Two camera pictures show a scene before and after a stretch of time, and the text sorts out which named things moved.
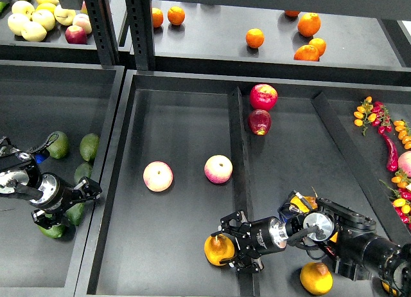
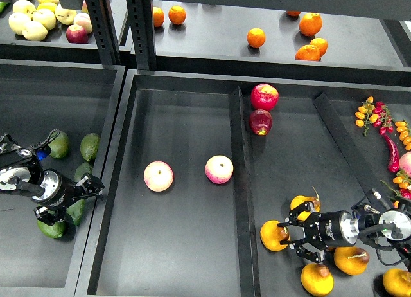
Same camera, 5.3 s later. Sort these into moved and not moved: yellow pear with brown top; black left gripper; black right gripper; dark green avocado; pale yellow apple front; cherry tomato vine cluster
Moved: yellow pear with brown top; black right gripper
Not moved: cherry tomato vine cluster; pale yellow apple front; black left gripper; dark green avocado
